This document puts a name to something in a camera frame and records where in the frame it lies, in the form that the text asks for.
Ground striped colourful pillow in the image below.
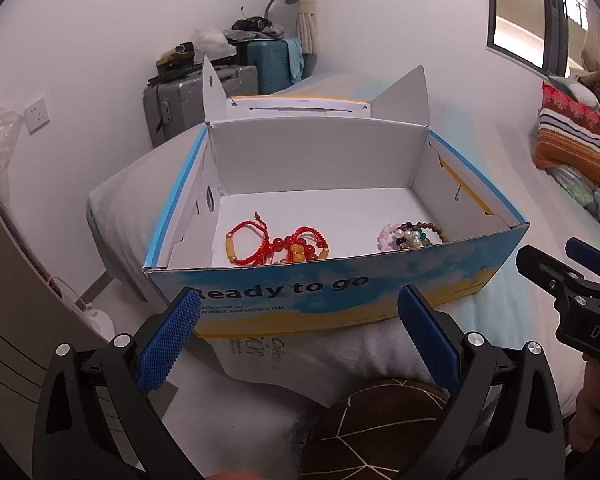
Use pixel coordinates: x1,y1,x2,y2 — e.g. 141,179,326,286
532,82,600,173

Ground black bag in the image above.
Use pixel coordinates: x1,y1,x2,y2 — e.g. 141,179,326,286
231,16,276,33

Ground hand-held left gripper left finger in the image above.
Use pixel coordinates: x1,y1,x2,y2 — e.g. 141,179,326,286
32,286,203,480

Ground window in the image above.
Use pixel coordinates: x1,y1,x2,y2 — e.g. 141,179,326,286
486,0,596,78

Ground white floor appliance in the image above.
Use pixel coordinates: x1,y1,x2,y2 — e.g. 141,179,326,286
75,305,116,341

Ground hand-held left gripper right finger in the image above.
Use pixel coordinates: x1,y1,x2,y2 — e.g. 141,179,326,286
397,285,568,480

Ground yellow bead bracelet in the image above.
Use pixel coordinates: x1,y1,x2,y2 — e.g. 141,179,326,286
279,244,331,265

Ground blue suitcase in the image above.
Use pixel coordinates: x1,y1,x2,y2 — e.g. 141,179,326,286
240,37,303,96

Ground red cord bracelet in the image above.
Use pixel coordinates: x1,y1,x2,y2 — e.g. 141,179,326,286
280,226,331,261
225,212,276,266

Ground pink bead bracelet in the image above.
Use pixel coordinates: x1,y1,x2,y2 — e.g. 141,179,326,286
378,222,406,252

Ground clear plastic bag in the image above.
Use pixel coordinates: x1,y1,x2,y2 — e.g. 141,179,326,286
192,26,236,61

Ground multicolour glass bead bracelet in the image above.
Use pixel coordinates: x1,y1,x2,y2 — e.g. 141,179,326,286
397,226,431,251

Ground blue and yellow cardboard box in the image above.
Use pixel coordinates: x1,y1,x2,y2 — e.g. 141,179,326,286
143,55,531,338

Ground grey suitcase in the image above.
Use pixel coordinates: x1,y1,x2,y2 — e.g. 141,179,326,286
143,65,259,148

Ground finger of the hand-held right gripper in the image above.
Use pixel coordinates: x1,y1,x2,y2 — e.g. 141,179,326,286
516,245,588,301
566,238,600,281

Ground brown round cushion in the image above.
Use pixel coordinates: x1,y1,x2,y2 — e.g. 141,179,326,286
300,380,453,480

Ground beige curtain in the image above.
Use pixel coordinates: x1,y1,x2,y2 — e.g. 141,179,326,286
292,0,323,56

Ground floral quilt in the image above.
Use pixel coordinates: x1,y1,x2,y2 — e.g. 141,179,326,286
550,162,600,241

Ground brown wooden bead bracelet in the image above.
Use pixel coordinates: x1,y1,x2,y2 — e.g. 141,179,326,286
410,220,451,246

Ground white wall socket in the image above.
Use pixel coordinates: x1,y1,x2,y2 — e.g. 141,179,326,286
24,94,50,135

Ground dark red bead bracelet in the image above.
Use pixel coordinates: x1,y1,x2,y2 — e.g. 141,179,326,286
269,237,313,260

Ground light blue cloth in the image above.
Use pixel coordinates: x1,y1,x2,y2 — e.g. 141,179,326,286
285,37,306,83

